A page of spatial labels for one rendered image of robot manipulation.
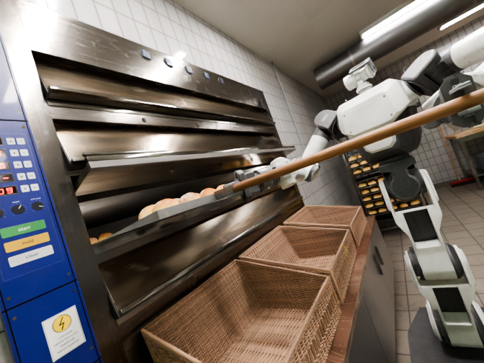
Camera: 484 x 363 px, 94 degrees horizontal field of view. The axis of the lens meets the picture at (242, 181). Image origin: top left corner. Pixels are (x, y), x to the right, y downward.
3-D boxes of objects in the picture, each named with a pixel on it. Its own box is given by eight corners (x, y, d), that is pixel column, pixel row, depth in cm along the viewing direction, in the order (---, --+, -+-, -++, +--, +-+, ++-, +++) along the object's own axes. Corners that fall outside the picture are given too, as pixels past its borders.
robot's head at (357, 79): (354, 95, 105) (348, 78, 106) (377, 82, 98) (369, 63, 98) (348, 95, 101) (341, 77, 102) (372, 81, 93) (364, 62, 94)
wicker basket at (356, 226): (293, 256, 174) (281, 222, 175) (314, 232, 220) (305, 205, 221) (360, 248, 146) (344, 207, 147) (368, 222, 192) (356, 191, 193)
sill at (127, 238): (88, 257, 78) (84, 246, 78) (287, 181, 226) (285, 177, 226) (94, 256, 74) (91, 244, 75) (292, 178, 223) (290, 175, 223)
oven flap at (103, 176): (91, 168, 68) (72, 196, 79) (296, 149, 215) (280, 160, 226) (88, 161, 68) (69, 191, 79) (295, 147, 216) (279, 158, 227)
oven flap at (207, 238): (117, 318, 73) (91, 265, 78) (300, 199, 221) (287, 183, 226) (122, 314, 71) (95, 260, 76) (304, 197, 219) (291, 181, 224)
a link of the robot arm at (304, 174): (279, 177, 104) (292, 178, 121) (299, 186, 99) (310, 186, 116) (287, 155, 102) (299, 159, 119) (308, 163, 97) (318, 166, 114)
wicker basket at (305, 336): (162, 412, 74) (136, 330, 76) (251, 307, 120) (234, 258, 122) (292, 482, 46) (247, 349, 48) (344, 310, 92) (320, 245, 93)
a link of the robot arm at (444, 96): (482, 61, 48) (469, 73, 58) (426, 86, 54) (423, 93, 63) (505, 116, 47) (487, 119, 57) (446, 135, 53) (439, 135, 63)
